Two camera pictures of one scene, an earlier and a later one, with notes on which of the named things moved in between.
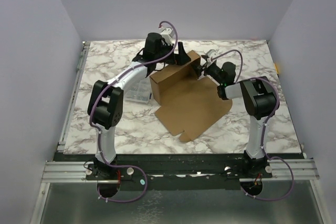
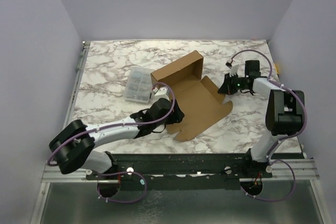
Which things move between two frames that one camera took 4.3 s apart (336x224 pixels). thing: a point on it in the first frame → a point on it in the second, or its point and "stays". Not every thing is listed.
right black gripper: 200,67 → 231,83
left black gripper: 179,59 → 176,117
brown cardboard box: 188,105 stays
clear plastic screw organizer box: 140,94 stays
